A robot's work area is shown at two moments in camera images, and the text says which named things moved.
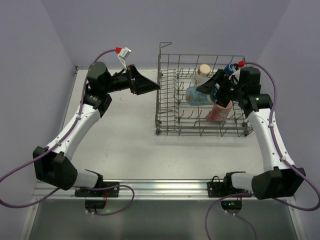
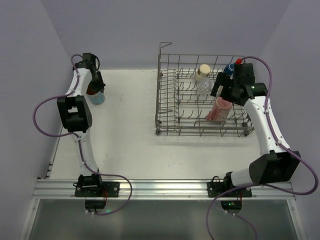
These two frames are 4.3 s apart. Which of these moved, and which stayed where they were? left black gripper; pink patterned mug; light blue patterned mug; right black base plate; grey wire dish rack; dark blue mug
Moved: light blue patterned mug; left black gripper
Stayed: pink patterned mug; grey wire dish rack; dark blue mug; right black base plate
